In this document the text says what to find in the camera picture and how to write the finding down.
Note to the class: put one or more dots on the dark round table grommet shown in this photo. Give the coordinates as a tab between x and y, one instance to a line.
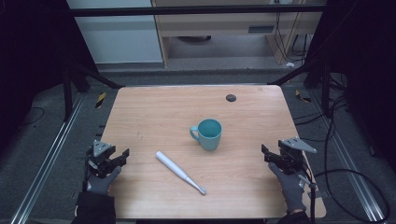
231	98

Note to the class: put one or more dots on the small white floor object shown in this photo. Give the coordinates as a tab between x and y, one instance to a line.
290	64

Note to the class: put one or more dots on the white cabinet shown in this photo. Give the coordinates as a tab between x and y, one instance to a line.
118	40

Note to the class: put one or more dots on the white electric toothbrush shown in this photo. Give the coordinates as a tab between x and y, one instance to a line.
177	169

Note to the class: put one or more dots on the aluminium floor rail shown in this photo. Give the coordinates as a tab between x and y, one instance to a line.
348	165
46	158

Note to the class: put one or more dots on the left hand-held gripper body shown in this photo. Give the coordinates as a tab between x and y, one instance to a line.
100	148

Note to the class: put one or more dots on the teal cup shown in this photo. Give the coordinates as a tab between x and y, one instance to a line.
208	135

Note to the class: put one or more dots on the black metal stand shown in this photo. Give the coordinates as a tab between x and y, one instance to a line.
325	90
67	93

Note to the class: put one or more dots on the yellow black tape marker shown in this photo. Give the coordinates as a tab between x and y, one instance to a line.
100	100
302	97

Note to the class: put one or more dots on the light wooden desk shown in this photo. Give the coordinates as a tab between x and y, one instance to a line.
218	26

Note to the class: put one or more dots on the black horizontal frame bar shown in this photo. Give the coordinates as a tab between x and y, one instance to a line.
193	11

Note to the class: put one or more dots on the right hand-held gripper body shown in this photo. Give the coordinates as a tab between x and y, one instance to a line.
294	152

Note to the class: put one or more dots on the person's left hand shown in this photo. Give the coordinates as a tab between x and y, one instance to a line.
101	184

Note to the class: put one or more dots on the black curtain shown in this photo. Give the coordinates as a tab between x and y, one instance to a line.
367	62
31	46

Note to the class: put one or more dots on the person's right hand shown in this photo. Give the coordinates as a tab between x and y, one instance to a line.
291	188

